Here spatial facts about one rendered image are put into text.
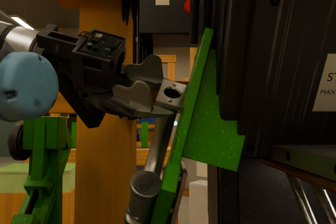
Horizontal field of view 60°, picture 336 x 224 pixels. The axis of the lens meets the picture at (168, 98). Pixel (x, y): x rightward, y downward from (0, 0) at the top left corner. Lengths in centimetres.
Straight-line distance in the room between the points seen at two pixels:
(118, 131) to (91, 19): 29
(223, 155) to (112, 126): 42
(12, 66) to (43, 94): 4
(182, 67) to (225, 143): 1022
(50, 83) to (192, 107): 16
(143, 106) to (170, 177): 12
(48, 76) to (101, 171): 43
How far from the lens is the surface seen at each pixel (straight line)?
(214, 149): 36
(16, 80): 33
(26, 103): 33
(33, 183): 62
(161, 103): 42
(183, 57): 1064
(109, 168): 74
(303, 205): 37
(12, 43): 47
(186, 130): 35
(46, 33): 44
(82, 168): 76
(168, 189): 32
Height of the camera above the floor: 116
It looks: 5 degrees up
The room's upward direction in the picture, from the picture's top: straight up
